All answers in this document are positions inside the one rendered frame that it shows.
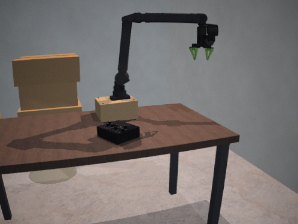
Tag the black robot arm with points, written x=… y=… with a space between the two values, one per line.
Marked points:
x=122 y=76

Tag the black lighting desk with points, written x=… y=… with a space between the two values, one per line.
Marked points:
x=118 y=131

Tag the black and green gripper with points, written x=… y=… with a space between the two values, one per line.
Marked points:
x=195 y=48

